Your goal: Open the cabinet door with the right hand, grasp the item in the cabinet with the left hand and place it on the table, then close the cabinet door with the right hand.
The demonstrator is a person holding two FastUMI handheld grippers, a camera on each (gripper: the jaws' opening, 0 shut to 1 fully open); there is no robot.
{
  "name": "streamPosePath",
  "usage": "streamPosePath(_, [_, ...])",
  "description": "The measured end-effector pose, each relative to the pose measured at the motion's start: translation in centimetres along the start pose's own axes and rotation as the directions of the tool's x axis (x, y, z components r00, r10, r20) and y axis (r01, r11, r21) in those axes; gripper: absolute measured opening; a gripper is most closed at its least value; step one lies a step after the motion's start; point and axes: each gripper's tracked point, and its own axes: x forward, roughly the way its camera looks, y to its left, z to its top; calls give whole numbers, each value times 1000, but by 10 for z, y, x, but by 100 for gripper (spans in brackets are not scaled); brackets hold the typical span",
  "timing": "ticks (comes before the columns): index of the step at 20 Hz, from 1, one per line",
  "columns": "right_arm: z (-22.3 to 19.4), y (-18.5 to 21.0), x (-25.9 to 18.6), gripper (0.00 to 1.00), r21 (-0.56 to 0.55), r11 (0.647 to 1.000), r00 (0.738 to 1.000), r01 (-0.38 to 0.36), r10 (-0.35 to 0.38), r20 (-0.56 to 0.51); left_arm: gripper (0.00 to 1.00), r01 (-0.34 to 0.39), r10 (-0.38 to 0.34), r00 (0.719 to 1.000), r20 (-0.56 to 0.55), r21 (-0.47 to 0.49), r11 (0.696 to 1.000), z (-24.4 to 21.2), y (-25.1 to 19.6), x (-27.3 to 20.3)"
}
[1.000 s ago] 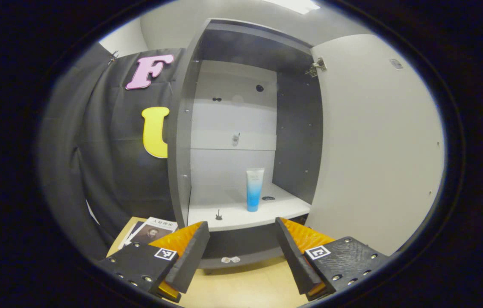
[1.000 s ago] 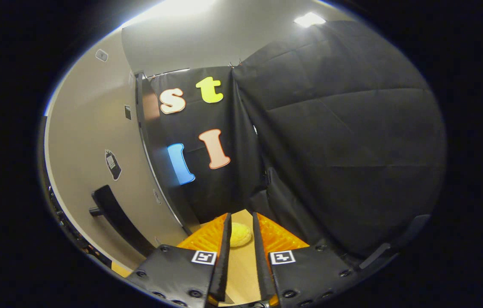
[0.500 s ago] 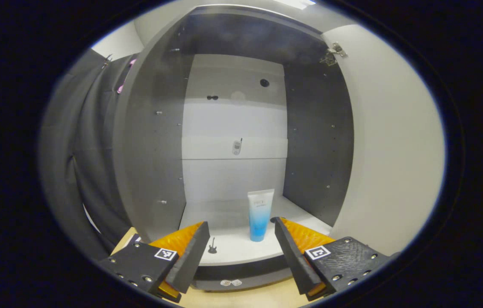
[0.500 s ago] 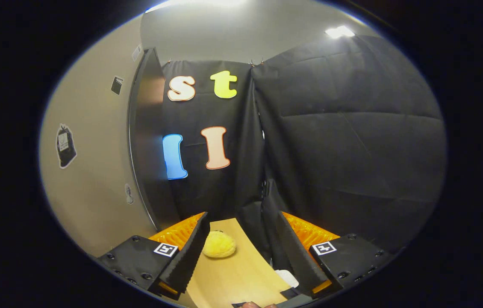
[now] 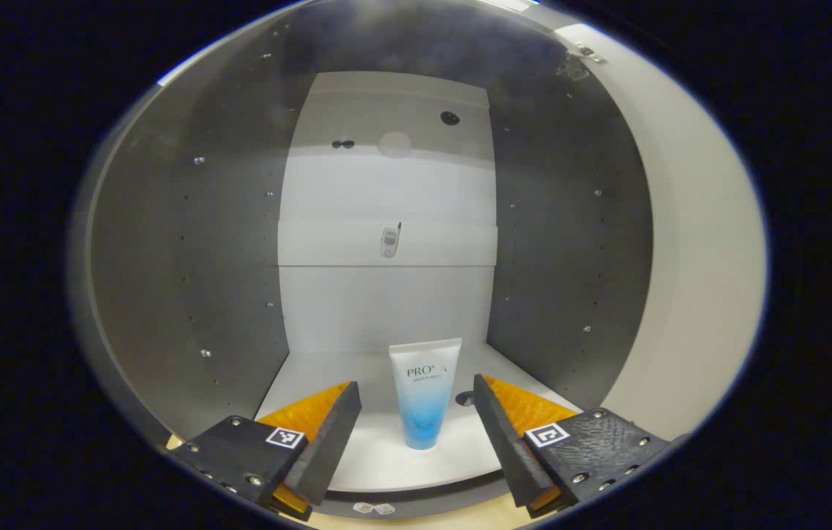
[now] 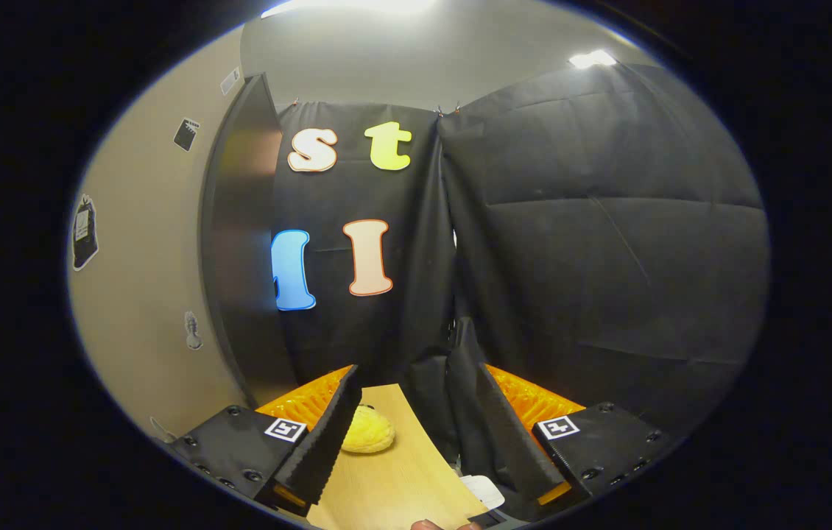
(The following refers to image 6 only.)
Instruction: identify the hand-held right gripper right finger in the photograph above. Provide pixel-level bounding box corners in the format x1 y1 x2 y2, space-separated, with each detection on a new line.
475 362 665 509

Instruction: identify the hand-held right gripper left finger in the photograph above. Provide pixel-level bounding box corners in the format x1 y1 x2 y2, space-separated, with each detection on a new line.
166 364 362 516

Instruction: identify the yellow bun toy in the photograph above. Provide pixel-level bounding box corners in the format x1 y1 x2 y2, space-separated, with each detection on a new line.
341 405 396 453

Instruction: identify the small white object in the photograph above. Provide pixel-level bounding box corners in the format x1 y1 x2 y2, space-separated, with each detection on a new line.
460 475 505 510

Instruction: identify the black backdrop cloth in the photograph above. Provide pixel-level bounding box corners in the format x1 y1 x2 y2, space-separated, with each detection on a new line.
269 63 770 479

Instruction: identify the ceiling light panel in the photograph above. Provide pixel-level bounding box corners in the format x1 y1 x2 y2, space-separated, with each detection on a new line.
569 49 619 71
261 0 439 19

